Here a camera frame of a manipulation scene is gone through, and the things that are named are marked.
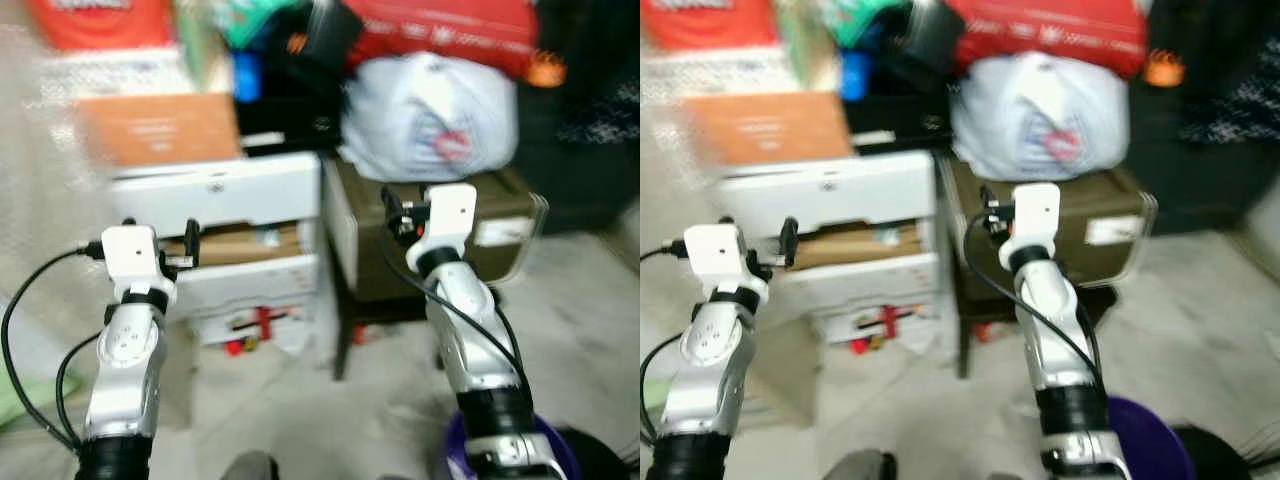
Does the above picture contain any silver left robot leg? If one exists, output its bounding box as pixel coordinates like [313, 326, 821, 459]
[825, 450, 896, 480]
[220, 450, 281, 480]

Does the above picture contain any dark patterned cloth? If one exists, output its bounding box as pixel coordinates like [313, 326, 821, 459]
[520, 0, 641, 231]
[1130, 0, 1280, 236]

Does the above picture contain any red bag with white print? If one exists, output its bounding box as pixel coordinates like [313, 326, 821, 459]
[345, 0, 541, 79]
[25, 0, 176, 51]
[640, 0, 783, 51]
[945, 0, 1148, 79]

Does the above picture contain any small orange object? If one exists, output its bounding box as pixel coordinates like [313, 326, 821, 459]
[1143, 50, 1186, 89]
[525, 55, 566, 89]

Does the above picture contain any black bag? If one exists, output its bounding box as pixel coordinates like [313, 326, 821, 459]
[300, 0, 366, 71]
[900, 0, 966, 66]

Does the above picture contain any purple bucket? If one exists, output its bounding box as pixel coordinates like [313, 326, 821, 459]
[445, 410, 581, 480]
[1105, 395, 1196, 480]

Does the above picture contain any white plastic bag with logo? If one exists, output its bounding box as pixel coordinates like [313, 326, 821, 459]
[340, 55, 519, 183]
[950, 52, 1131, 181]

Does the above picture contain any teal cloth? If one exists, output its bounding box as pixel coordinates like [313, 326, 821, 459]
[825, 0, 906, 46]
[220, 0, 301, 46]

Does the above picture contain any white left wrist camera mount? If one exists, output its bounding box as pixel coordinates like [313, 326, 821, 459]
[685, 225, 766, 306]
[101, 226, 178, 304]

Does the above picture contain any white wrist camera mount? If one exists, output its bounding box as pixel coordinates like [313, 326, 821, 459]
[685, 225, 766, 306]
[405, 183, 478, 276]
[1005, 183, 1061, 271]
[101, 226, 178, 304]

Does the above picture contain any red plastic toy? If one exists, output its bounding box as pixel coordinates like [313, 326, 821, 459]
[228, 306, 301, 343]
[850, 305, 921, 341]

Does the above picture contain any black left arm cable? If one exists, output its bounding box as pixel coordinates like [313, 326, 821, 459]
[0, 240, 106, 451]
[640, 240, 693, 441]

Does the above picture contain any blue container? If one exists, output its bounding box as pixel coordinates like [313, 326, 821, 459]
[840, 50, 869, 101]
[233, 52, 263, 101]

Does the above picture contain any white drawer unit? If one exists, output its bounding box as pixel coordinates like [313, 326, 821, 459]
[715, 150, 946, 346]
[110, 152, 326, 351]

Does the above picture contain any orange cardboard box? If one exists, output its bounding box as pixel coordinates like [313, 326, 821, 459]
[685, 92, 851, 166]
[80, 95, 241, 166]

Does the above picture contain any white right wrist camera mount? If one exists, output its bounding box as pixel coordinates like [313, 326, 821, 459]
[1005, 183, 1061, 271]
[405, 183, 478, 276]

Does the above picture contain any black round object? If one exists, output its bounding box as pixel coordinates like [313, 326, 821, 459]
[1170, 425, 1256, 480]
[555, 428, 631, 480]

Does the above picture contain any olive green box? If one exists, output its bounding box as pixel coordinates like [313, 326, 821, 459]
[325, 160, 549, 301]
[940, 160, 1158, 301]

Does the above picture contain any brown cardboard sheet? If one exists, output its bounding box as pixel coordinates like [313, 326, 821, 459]
[790, 222, 921, 269]
[165, 225, 301, 266]

